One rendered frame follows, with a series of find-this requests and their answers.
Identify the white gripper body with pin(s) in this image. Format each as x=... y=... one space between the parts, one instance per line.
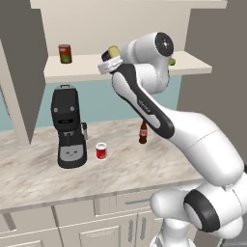
x=110 y=65

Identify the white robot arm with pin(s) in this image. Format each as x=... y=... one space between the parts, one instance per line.
x=205 y=151

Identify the grey cabinet door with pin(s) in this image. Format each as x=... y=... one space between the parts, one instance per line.
x=22 y=64
x=215 y=64

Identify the purple and yellow can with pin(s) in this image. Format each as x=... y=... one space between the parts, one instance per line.
x=112 y=50

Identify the red and green can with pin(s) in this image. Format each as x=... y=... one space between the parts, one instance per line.
x=65 y=54

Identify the small green round object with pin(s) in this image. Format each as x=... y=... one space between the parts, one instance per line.
x=172 y=61

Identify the brown bottle with red label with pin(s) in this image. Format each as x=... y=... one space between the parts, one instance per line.
x=142 y=133

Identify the black coffee machine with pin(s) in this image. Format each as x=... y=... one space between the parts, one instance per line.
x=68 y=128

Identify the cream drawer front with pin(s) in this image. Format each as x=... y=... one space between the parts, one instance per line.
x=30 y=220
x=135 y=197

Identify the cream cupboard door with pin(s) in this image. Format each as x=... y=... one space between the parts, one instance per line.
x=30 y=240
x=153 y=230
x=99 y=233

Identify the cream wall cabinet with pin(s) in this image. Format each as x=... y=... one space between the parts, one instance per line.
x=83 y=69

